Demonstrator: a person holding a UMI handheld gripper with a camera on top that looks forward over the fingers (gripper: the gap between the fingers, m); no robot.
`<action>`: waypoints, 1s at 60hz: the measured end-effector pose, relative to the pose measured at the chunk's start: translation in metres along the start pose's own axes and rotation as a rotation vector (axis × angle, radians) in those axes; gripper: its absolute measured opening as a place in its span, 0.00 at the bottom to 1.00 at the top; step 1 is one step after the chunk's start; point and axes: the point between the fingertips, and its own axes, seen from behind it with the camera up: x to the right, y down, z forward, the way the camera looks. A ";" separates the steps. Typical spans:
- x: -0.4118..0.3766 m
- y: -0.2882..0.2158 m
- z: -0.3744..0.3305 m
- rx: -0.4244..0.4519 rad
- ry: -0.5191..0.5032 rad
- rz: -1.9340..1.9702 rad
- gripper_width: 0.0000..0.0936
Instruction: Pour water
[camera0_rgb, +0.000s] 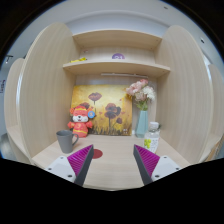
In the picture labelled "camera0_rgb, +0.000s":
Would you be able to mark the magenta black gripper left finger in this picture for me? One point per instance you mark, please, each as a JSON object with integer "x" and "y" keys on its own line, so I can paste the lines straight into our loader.
{"x": 80, "y": 162}

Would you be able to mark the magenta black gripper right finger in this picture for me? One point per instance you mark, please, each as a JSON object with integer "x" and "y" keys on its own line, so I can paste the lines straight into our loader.
{"x": 146, "y": 162}

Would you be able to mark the clear plastic water bottle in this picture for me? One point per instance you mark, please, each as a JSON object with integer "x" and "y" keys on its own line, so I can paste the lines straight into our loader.
{"x": 152, "y": 136}

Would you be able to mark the red round coaster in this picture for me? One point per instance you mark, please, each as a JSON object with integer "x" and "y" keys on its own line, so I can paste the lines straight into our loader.
{"x": 97, "y": 153}

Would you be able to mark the grey ceramic mug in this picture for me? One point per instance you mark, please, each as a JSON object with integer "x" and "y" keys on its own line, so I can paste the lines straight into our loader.
{"x": 67, "y": 139}

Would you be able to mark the teal vase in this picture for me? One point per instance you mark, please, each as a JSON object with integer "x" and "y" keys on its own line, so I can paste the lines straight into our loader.
{"x": 142, "y": 124}

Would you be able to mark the red plush fox toy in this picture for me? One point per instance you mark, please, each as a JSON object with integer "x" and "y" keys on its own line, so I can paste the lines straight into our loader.
{"x": 80, "y": 123}

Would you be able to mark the yellow flower painting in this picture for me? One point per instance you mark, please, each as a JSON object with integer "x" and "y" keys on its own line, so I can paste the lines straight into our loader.
{"x": 109, "y": 105}

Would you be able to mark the pink white flower bouquet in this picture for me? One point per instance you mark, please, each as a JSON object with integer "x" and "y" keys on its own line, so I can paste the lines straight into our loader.
{"x": 142, "y": 92}

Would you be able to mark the wooden desk shelf unit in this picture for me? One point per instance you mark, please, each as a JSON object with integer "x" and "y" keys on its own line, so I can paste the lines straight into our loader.
{"x": 38, "y": 93}

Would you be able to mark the yellow object on shelf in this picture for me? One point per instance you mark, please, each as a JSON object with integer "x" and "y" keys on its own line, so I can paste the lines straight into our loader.
{"x": 78, "y": 60}

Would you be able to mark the purple round object on shelf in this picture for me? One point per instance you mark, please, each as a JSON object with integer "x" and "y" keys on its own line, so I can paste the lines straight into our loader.
{"x": 118, "y": 56}

